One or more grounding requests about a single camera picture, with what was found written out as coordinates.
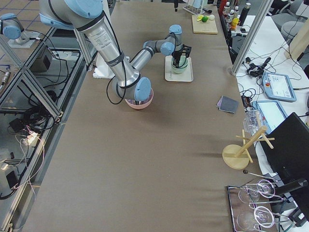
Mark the green bowl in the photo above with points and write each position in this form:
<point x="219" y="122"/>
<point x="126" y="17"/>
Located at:
<point x="182" y="64"/>
<point x="183" y="61"/>
<point x="178" y="70"/>

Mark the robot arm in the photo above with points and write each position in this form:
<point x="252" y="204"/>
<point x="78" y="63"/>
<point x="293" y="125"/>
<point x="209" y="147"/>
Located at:
<point x="88" y="17"/>

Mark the cream rabbit tray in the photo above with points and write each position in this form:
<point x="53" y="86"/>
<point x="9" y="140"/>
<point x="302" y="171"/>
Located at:
<point x="173" y="75"/>

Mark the green lime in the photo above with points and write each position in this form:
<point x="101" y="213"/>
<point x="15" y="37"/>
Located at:
<point x="204" y="19"/>

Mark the white garlic bulb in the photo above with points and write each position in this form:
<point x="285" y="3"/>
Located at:
<point x="211" y="17"/>

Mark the bamboo cutting board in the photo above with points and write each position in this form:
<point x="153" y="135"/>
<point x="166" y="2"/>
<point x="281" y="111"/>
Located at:
<point x="204" y="28"/>

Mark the pink bowl with ice cubes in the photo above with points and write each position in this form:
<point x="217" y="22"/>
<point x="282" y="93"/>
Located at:
<point x="138" y="105"/>

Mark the grey folded cloth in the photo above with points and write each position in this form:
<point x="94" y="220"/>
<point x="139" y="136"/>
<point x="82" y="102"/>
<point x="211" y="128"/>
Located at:
<point x="227" y="105"/>

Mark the clear plastic bag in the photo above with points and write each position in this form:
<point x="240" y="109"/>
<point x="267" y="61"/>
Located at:
<point x="252" y="121"/>

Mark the blue teach pendant far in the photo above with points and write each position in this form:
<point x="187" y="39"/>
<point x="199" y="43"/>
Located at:
<point x="278" y="87"/>

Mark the blue teach pendant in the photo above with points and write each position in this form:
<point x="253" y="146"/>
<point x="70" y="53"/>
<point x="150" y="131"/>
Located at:
<point x="272" y="112"/>
<point x="278" y="87"/>

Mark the blue teach pendant near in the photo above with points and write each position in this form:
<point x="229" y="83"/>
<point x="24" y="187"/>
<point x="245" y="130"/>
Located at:
<point x="272" y="112"/>

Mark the wooden mug tree stand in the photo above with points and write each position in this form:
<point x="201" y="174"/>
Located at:
<point x="238" y="157"/>

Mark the black monitor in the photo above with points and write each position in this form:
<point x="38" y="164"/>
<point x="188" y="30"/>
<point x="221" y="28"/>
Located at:
<point x="290" y="158"/>

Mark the wine glass far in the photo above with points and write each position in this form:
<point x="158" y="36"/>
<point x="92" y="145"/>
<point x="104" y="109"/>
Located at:
<point x="252" y="193"/>

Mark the wine glass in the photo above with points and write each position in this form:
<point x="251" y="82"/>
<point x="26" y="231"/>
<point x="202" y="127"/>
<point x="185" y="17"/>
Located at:
<point x="259" y="219"/>
<point x="252" y="193"/>

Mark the black tray with glasses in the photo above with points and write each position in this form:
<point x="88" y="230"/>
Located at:
<point x="236" y="206"/>

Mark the wine glass near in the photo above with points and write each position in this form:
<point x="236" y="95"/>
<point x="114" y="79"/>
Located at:
<point x="259" y="219"/>

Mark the white camera pillar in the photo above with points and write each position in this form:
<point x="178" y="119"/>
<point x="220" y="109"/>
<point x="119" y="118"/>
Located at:
<point x="102" y="70"/>

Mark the aluminium frame post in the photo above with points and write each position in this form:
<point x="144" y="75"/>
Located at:
<point x="255" y="26"/>

